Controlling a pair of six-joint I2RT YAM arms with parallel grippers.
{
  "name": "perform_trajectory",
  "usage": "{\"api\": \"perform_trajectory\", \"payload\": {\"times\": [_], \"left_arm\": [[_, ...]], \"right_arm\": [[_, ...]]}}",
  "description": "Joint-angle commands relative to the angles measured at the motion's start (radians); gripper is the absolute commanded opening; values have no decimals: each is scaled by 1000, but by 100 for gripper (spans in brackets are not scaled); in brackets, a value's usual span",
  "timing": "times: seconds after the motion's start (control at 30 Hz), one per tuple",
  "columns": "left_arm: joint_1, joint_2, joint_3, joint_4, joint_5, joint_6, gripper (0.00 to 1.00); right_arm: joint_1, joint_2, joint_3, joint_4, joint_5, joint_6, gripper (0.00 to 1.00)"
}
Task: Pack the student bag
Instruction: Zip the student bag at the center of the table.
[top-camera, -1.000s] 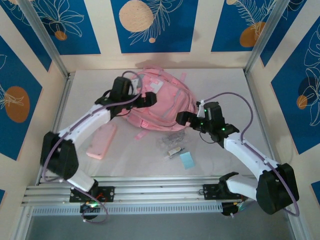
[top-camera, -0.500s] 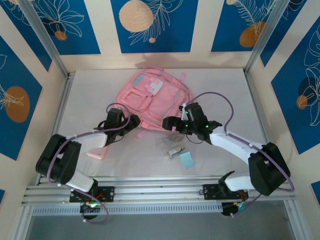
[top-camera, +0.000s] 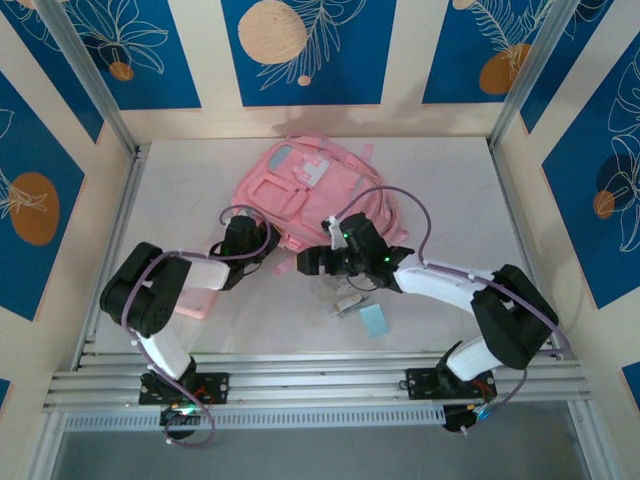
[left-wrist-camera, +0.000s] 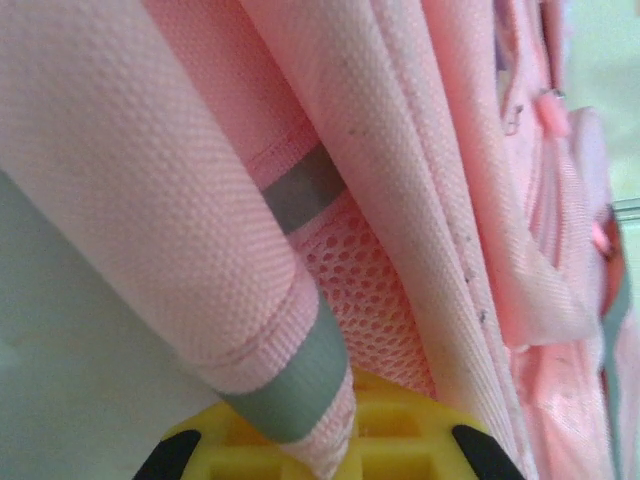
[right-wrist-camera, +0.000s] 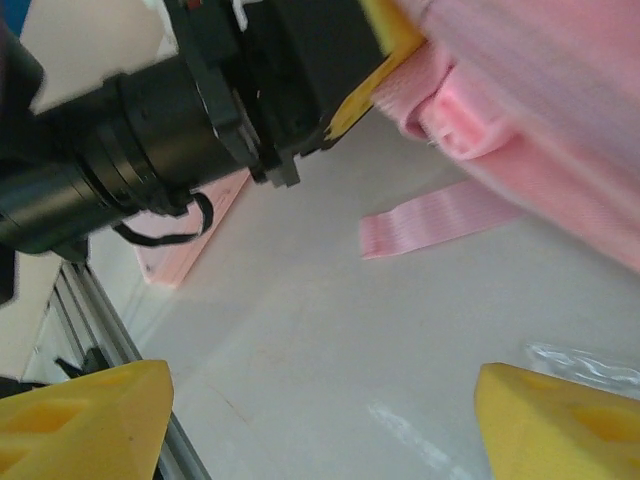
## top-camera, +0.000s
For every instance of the translucent purplish small pouch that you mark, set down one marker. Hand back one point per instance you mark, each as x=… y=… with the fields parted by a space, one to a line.
x=325 y=289

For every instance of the light blue sticky note pad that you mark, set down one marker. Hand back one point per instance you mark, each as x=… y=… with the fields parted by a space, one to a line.
x=375 y=321

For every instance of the pink backpack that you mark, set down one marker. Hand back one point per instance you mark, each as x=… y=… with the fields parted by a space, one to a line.
x=280 y=190

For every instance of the pink pencil case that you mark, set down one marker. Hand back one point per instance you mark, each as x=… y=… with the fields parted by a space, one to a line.
x=197 y=306

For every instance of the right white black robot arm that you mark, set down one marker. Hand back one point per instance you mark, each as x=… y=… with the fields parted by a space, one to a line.
x=515 y=320

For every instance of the black arm base electronics box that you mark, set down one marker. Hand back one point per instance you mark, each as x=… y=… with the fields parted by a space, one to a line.
x=457 y=422
x=172 y=416

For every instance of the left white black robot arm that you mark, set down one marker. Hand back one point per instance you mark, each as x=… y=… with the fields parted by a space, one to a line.
x=145 y=290

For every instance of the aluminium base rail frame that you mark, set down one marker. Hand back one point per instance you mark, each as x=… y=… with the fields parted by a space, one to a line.
x=320 y=385

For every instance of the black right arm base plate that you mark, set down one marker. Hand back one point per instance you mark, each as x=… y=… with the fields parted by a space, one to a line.
x=420 y=382

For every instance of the aluminium table side rail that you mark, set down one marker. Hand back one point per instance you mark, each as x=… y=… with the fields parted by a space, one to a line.
x=126 y=200
x=501 y=170

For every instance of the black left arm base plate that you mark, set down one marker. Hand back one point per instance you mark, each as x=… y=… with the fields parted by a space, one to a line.
x=215 y=387

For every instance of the aluminium frame post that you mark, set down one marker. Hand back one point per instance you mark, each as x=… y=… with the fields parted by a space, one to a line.
x=592 y=445
x=90 y=75
x=45 y=450
x=530 y=75

